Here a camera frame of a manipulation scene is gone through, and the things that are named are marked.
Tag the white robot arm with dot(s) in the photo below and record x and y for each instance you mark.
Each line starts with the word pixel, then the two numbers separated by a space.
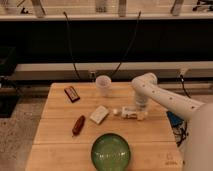
pixel 198 153

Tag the brown rectangular bar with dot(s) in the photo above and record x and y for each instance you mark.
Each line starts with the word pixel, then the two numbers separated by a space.
pixel 72 94

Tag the white plastic bottle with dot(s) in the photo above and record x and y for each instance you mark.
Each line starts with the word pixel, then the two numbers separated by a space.
pixel 126 112

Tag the blue connector box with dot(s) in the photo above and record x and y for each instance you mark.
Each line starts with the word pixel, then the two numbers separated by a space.
pixel 174 120

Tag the green ceramic bowl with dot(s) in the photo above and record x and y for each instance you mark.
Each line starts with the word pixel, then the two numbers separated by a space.
pixel 110 152

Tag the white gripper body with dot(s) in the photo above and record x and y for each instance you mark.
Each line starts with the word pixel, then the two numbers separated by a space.
pixel 140 100

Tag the clear plastic cup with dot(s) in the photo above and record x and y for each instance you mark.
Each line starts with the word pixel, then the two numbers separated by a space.
pixel 103 83

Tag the brown sausage-shaped object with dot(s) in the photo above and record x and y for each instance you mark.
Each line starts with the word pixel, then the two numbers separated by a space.
pixel 78 125

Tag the wall power outlet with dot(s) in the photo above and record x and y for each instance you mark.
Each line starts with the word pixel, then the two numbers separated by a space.
pixel 92 74

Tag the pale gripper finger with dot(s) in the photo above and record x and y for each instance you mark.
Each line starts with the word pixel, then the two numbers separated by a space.
pixel 142 115

